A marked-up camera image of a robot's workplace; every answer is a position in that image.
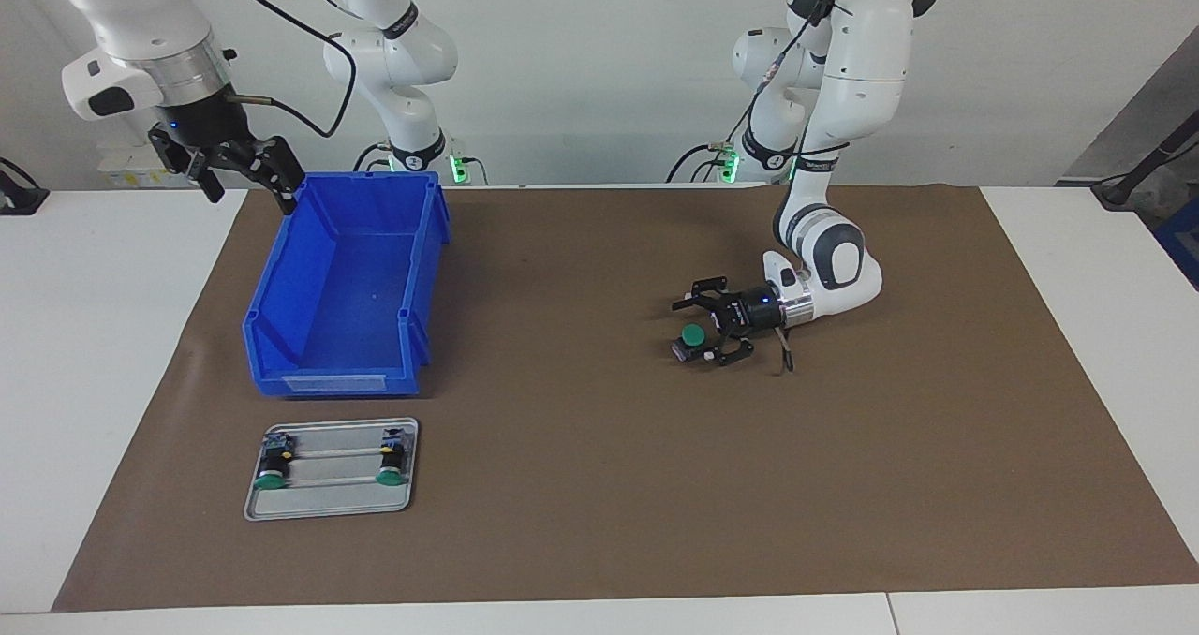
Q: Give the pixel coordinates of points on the silver metal tray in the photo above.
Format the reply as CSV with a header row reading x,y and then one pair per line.
x,y
328,506

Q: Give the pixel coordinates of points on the black clamp mount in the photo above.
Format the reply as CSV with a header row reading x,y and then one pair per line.
x,y
19,199

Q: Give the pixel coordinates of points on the blue crate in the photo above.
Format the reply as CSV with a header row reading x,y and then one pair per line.
x,y
1185,242

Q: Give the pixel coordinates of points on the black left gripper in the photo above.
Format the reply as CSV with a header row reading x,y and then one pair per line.
x,y
754,312

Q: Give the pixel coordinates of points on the green push button switch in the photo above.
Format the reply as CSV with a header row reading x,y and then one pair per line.
x,y
692,335
393,459
273,464

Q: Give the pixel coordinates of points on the black tripod pole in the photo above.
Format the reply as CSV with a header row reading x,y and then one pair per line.
x,y
1147,162

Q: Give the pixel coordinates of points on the brown table mat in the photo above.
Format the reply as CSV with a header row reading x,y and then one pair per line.
x,y
656,485

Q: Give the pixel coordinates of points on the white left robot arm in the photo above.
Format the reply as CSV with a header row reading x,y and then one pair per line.
x,y
862,54

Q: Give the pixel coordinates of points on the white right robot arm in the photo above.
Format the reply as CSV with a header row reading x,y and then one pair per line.
x,y
140,7

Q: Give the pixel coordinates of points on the blue plastic storage bin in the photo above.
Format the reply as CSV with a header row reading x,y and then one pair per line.
x,y
347,288

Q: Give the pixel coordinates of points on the white labelled box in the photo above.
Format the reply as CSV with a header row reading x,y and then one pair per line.
x,y
122,174

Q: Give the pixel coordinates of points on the white connector with green light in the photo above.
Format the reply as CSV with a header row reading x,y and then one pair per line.
x,y
459,162
726,162

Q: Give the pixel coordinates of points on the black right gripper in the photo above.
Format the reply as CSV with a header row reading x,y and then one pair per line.
x,y
206,125

